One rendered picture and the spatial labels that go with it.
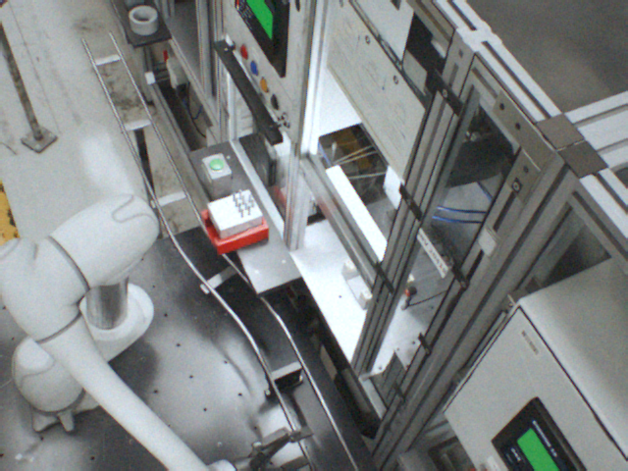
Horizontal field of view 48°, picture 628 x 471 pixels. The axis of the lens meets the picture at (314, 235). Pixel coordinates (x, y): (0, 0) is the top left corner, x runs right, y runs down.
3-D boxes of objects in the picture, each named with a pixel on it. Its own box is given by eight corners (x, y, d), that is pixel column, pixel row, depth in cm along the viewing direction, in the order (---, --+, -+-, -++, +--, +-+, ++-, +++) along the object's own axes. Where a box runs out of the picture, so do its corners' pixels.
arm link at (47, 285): (39, 348, 127) (102, 302, 133) (-23, 267, 121) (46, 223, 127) (25, 337, 138) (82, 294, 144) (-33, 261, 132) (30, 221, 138)
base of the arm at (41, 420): (38, 447, 190) (33, 441, 185) (18, 376, 200) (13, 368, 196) (105, 419, 196) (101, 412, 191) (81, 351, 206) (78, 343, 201)
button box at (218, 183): (203, 183, 213) (201, 158, 203) (228, 175, 216) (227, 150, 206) (213, 202, 210) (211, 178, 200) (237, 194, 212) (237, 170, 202)
